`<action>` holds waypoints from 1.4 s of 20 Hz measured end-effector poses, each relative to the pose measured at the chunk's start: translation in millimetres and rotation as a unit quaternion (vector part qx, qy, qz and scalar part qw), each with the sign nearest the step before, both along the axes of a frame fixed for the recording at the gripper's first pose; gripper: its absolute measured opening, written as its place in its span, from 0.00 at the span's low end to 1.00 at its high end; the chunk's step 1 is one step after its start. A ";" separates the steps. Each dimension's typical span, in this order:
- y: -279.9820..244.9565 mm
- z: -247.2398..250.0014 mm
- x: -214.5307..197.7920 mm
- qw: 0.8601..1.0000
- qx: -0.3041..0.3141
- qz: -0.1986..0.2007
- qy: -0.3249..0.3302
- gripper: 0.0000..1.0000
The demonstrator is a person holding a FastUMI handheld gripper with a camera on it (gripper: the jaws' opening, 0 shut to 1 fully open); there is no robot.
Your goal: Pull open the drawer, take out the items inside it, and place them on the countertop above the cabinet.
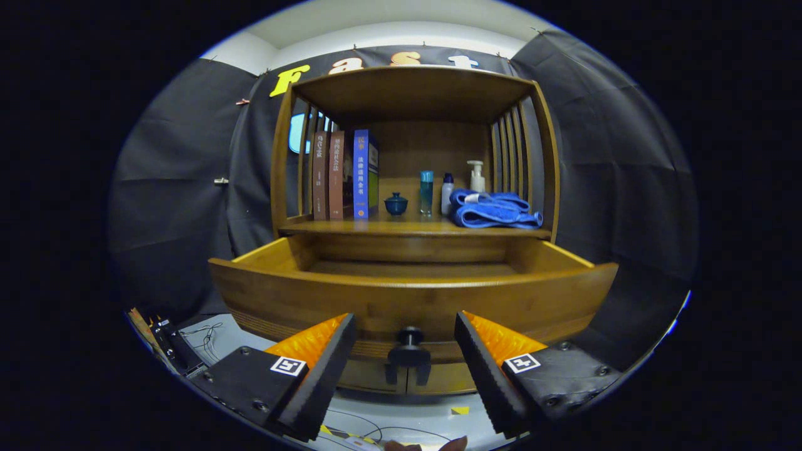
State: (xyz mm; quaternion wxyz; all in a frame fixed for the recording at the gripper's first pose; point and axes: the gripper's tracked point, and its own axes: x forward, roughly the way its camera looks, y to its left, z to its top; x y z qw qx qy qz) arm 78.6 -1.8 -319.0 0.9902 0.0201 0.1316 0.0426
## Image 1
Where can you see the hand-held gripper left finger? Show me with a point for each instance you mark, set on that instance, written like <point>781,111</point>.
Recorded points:
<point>326,376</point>

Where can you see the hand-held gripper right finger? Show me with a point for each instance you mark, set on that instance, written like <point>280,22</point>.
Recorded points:
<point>489,376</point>

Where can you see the wooden cabinet door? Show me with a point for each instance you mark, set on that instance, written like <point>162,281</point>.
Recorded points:
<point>451,379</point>
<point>363,378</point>

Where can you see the wooden countertop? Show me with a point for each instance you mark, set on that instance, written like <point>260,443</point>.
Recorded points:
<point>407,227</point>

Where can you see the wooden cabinet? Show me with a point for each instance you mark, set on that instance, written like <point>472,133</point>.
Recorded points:
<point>407,94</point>

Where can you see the folded blue towel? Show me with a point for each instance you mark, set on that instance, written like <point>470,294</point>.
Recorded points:
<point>495,213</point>

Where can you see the white bottle with blue cap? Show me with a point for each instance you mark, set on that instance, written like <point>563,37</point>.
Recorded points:
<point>447,197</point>

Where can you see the blue lidded teacup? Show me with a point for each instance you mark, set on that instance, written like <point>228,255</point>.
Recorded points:
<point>396,205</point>

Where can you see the blue glass bottle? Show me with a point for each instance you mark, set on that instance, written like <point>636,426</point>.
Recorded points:
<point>426,194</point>

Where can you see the dark brown book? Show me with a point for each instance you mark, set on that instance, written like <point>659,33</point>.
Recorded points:
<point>319,181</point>

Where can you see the reddish brown book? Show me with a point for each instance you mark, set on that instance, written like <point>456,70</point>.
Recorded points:
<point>336,181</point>

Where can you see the white pump bottle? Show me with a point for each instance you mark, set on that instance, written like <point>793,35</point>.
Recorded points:
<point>477,181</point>

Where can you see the blue book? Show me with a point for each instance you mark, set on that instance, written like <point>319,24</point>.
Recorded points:
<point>361,181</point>

